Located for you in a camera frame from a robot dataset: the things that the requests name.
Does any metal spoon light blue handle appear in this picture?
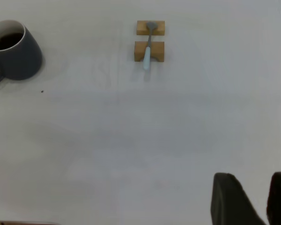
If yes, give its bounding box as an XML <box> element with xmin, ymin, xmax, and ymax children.
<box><xmin>142</xmin><ymin>21</ymin><xmax>158</xmax><ymax>71</ymax></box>

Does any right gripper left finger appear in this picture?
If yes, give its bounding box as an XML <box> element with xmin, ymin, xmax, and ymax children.
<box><xmin>210</xmin><ymin>172</ymin><xmax>268</xmax><ymax>225</ymax></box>

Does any flat rectangular wooden block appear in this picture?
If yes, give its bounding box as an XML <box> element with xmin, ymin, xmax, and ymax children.
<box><xmin>136</xmin><ymin>20</ymin><xmax>166</xmax><ymax>36</ymax></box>

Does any arched wooden block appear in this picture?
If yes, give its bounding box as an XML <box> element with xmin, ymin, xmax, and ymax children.
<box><xmin>133</xmin><ymin>41</ymin><xmax>165</xmax><ymax>63</ymax></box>

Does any dark grey ceramic mug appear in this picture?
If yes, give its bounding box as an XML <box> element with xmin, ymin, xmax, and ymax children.
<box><xmin>0</xmin><ymin>20</ymin><xmax>43</xmax><ymax>87</ymax></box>

